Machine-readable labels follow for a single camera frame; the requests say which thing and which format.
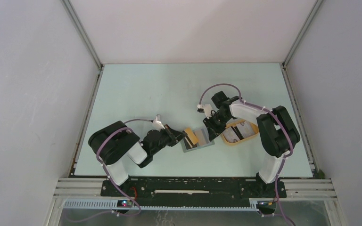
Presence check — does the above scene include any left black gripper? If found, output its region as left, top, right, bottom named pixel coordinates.
left=151, top=124, right=187, bottom=155

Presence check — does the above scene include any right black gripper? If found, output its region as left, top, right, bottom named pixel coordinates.
left=203, top=112, right=231, bottom=141

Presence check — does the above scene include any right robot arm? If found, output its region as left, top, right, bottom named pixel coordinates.
left=197, top=91, right=301, bottom=197

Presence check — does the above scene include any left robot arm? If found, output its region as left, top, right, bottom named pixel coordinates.
left=88, top=117, right=188, bottom=196

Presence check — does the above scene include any large white card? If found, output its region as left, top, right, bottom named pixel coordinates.
left=239, top=121, right=256, bottom=138

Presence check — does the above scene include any orange plastic tray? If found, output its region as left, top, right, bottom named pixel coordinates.
left=221, top=120, right=259, bottom=145

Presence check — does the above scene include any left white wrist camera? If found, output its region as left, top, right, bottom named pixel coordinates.
left=152, top=114, right=165, bottom=130

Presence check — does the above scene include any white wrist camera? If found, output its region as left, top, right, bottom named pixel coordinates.
left=152, top=114, right=165, bottom=130
left=197, top=104, right=216, bottom=119

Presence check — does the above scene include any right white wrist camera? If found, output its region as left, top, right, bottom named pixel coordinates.
left=197, top=104, right=216, bottom=119

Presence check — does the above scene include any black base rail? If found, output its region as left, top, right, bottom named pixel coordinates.
left=100, top=177, right=287, bottom=208

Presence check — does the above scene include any aluminium frame rail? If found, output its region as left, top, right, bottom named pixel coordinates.
left=54, top=178, right=337, bottom=211

